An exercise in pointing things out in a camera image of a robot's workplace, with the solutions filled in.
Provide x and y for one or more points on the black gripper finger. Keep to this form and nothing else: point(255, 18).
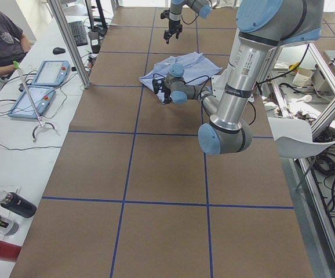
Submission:
point(167, 100)
point(166, 37)

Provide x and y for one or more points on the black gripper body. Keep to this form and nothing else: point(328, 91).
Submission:
point(173, 22)
point(165, 89)

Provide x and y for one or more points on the light blue striped shirt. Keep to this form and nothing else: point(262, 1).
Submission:
point(197, 69)

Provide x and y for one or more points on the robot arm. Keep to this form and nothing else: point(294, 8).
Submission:
point(202, 8)
point(262, 26)

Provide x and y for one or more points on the black keyboard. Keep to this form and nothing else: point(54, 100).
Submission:
point(78, 32)

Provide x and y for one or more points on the black computer mouse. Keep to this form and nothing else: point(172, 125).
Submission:
point(58, 50)

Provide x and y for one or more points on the upper blue teach pendant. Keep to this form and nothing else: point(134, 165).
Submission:
point(52, 73)

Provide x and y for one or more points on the white chair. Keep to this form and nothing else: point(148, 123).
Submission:
point(294, 140)

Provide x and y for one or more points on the white cardboard box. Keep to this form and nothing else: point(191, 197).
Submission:
point(303, 77)

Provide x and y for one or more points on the reacher grabber stick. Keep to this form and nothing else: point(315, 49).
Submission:
point(41, 124)

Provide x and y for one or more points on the black water bottle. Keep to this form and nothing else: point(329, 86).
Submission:
point(17, 204)

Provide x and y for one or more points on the red cylindrical bottle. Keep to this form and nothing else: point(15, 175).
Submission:
point(9, 252)

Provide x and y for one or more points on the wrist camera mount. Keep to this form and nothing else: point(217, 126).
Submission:
point(157, 83)

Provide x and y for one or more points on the aluminium frame post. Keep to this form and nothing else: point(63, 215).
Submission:
point(69, 41)

